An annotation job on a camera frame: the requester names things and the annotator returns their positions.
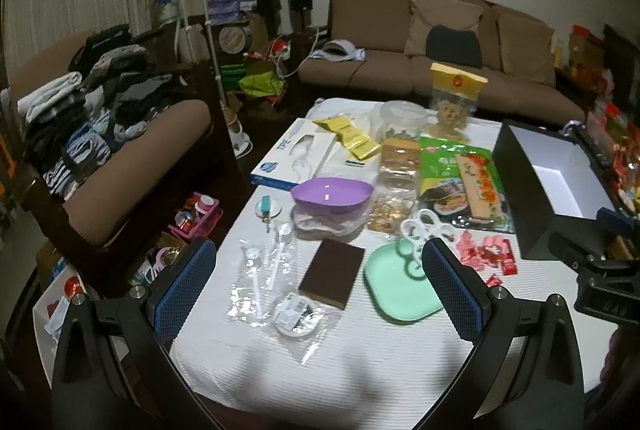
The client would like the dark cushion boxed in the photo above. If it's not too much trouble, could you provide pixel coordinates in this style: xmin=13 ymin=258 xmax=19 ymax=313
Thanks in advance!
xmin=425 ymin=25 xmax=483 ymax=68

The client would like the black box with white inside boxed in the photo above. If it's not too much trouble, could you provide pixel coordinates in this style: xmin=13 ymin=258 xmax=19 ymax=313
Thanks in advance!
xmin=492 ymin=119 xmax=621 ymax=261

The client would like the brown armchair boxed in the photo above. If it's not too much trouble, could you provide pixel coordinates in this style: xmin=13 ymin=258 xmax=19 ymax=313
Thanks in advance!
xmin=0 ymin=25 xmax=251 ymax=291

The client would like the white and blue tissue box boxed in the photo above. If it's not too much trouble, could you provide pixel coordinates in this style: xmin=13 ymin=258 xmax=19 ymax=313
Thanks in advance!
xmin=249 ymin=117 xmax=337 ymax=191

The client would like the brown sponge block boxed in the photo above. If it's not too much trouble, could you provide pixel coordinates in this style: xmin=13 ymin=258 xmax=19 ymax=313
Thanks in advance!
xmin=298 ymin=238 xmax=367 ymax=310

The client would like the clear plastic bag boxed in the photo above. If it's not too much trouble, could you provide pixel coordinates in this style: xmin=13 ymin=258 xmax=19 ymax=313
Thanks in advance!
xmin=291 ymin=207 xmax=371 ymax=242

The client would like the white cap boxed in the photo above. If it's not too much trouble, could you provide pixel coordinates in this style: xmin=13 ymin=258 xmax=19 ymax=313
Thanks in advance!
xmin=312 ymin=39 xmax=367 ymax=62

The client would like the wrapped plastic spoon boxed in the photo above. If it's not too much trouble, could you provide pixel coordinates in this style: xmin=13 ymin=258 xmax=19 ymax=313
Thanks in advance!
xmin=266 ymin=221 xmax=296 ymax=292
xmin=235 ymin=240 xmax=267 ymax=320

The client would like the snack bag with yellow top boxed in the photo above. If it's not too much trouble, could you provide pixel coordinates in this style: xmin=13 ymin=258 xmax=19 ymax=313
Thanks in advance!
xmin=429 ymin=62 xmax=489 ymax=142

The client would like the purple bowl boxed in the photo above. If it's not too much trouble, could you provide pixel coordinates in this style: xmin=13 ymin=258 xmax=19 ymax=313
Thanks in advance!
xmin=290 ymin=176 xmax=376 ymax=221

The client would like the pile of red candy packets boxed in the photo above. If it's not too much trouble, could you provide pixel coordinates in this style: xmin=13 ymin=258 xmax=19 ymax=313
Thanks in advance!
xmin=454 ymin=230 xmax=517 ymax=288

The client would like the clear bag of cookies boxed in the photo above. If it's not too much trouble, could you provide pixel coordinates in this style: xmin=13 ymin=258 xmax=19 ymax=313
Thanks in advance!
xmin=366 ymin=191 xmax=420 ymax=237

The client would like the pile of folded clothes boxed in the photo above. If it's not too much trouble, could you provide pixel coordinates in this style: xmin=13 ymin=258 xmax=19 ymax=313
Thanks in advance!
xmin=17 ymin=24 xmax=188 ymax=201

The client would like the green seaweed packet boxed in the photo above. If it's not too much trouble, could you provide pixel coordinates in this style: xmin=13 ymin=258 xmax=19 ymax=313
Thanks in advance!
xmin=416 ymin=135 xmax=513 ymax=232

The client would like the mint green plate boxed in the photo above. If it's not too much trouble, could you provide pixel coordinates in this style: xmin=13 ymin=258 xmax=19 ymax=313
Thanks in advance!
xmin=363 ymin=237 xmax=446 ymax=324

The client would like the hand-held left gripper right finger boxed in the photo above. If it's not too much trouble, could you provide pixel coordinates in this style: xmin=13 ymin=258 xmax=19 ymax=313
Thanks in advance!
xmin=421 ymin=237 xmax=586 ymax=430

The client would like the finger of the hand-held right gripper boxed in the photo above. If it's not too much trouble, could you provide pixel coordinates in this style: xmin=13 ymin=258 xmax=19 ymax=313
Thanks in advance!
xmin=595 ymin=207 xmax=637 ymax=237

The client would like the green bag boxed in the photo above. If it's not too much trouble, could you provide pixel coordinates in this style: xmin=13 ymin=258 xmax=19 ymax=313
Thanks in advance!
xmin=239 ymin=60 xmax=286 ymax=98

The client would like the pink basket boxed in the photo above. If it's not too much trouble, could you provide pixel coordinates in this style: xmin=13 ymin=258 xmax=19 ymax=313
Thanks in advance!
xmin=170 ymin=192 xmax=223 ymax=243

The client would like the round white item in wrapper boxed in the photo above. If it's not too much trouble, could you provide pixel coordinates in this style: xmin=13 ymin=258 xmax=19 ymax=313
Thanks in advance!
xmin=272 ymin=291 xmax=327 ymax=340

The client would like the brown sofa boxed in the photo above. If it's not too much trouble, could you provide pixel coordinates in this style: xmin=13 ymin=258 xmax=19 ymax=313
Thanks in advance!
xmin=297 ymin=0 xmax=588 ymax=126

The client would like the yellow packet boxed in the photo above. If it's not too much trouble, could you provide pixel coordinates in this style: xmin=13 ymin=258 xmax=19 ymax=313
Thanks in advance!
xmin=336 ymin=127 xmax=371 ymax=151
xmin=348 ymin=139 xmax=382 ymax=162
xmin=313 ymin=115 xmax=355 ymax=136

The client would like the clear plastic jar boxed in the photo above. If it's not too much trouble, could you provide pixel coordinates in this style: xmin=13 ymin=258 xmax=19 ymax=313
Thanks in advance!
xmin=370 ymin=100 xmax=432 ymax=145

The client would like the stack of blue packets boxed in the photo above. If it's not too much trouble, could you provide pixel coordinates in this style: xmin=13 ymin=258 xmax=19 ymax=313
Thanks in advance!
xmin=206 ymin=0 xmax=258 ymax=22

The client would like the small teal item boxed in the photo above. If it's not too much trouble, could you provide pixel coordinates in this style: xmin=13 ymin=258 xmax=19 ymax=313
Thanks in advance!
xmin=255 ymin=194 xmax=284 ymax=223

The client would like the brown cracker packet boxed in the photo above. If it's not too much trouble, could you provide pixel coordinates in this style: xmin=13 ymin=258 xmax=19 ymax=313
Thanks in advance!
xmin=376 ymin=137 xmax=422 ymax=192

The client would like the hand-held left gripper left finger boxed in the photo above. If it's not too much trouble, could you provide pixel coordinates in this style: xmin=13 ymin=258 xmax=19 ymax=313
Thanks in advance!
xmin=52 ymin=236 xmax=218 ymax=430

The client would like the heap of colourful snack bags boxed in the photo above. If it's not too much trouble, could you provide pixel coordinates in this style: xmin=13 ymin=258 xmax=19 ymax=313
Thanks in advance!
xmin=555 ymin=24 xmax=640 ymax=221

